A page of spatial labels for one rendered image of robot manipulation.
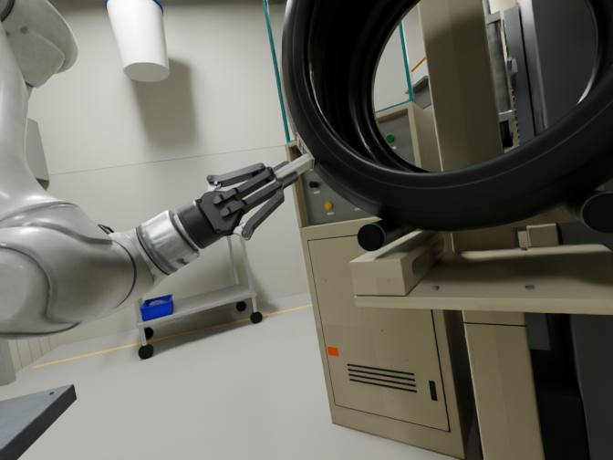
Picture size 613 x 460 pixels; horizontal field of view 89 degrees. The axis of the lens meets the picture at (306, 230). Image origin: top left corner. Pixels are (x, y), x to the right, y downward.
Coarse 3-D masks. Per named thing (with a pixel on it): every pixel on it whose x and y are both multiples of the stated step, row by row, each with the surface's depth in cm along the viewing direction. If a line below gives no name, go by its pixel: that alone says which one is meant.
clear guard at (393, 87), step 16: (272, 0) 132; (272, 16) 133; (272, 32) 134; (400, 32) 105; (272, 48) 134; (400, 48) 106; (384, 64) 110; (400, 64) 107; (384, 80) 111; (400, 80) 108; (384, 96) 112; (400, 96) 108; (288, 128) 136
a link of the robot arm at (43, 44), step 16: (16, 0) 55; (32, 0) 58; (16, 16) 56; (32, 16) 58; (48, 16) 61; (16, 32) 57; (32, 32) 59; (48, 32) 62; (64, 32) 66; (16, 48) 59; (32, 48) 60; (48, 48) 63; (64, 48) 67; (32, 64) 62; (48, 64) 65; (64, 64) 69; (32, 80) 63
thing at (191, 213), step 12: (216, 192) 51; (192, 204) 48; (204, 204) 50; (228, 204) 50; (180, 216) 47; (192, 216) 47; (204, 216) 47; (216, 216) 50; (228, 216) 50; (240, 216) 50; (192, 228) 47; (204, 228) 47; (216, 228) 49; (228, 228) 49; (192, 240) 47; (204, 240) 48; (216, 240) 50
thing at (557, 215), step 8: (536, 216) 65; (544, 216) 64; (552, 216) 64; (560, 216) 63; (568, 216) 62; (512, 224) 68; (520, 224) 67; (528, 224) 66; (536, 224) 65; (544, 224) 65; (448, 232) 75; (456, 232) 74
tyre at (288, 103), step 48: (288, 0) 51; (336, 0) 62; (384, 0) 68; (288, 48) 52; (336, 48) 70; (384, 48) 73; (288, 96) 54; (336, 96) 74; (336, 144) 49; (384, 144) 73; (528, 144) 36; (576, 144) 34; (336, 192) 55; (384, 192) 46; (432, 192) 43; (480, 192) 40; (528, 192) 38; (576, 192) 37
